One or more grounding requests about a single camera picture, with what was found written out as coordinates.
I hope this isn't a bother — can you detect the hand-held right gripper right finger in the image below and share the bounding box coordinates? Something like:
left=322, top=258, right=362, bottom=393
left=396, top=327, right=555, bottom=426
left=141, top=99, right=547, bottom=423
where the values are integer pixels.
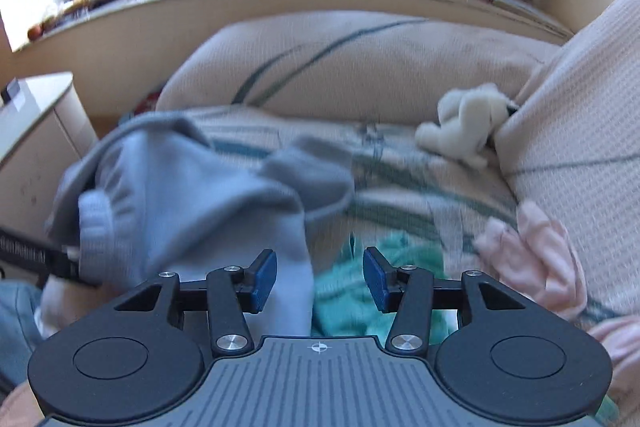
left=363, top=247, right=530, bottom=354

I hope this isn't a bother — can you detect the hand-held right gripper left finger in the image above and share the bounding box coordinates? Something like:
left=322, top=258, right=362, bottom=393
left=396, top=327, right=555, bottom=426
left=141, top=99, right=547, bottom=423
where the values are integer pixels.
left=114, top=250, right=277, bottom=356

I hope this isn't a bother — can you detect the teal green garment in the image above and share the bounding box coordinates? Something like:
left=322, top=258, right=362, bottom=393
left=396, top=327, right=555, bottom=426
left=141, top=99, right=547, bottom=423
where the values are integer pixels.
left=312, top=232, right=453, bottom=339

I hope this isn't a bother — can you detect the grey-blue sweatshirt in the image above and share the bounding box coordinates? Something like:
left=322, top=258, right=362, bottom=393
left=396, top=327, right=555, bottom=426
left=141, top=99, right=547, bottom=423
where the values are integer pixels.
left=45, top=109, right=357, bottom=339

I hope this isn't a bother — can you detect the pale pink garment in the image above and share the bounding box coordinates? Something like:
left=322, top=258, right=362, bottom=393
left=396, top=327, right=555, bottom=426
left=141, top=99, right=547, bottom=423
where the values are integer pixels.
left=472, top=199, right=640, bottom=408

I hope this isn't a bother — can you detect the person's blue jeans leg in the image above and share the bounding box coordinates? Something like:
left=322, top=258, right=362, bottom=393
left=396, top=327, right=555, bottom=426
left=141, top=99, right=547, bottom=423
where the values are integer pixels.
left=0, top=282, right=47, bottom=360

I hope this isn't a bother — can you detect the floral waffle bedspread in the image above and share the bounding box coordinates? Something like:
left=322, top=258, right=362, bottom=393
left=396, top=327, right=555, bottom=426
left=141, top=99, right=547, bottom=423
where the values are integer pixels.
left=115, top=107, right=626, bottom=343

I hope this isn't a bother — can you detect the white bedside table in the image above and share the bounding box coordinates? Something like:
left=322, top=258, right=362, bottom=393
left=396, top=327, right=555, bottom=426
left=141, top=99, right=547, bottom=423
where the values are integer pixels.
left=0, top=72, right=99, bottom=228

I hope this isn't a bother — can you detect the small dark box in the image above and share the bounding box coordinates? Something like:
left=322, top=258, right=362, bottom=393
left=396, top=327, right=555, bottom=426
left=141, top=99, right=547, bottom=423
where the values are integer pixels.
left=0, top=79, right=27, bottom=110

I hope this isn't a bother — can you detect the white plush toy dog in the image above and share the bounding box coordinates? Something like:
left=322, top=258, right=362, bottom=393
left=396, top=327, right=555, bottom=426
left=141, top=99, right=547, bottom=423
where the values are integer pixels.
left=415, top=83, right=521, bottom=170

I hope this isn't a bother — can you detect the beige leaf-print pillow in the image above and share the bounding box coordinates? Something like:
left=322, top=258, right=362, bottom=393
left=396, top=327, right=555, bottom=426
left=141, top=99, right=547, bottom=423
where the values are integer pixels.
left=157, top=12, right=561, bottom=125

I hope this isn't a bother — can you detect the beige waffle pillow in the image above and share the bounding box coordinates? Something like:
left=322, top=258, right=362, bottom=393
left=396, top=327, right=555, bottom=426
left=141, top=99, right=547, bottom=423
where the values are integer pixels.
left=495, top=0, right=640, bottom=323

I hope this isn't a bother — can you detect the stack of papers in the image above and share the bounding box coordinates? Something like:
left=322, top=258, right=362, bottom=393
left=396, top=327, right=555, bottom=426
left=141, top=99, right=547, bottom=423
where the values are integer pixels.
left=465, top=0, right=576, bottom=38

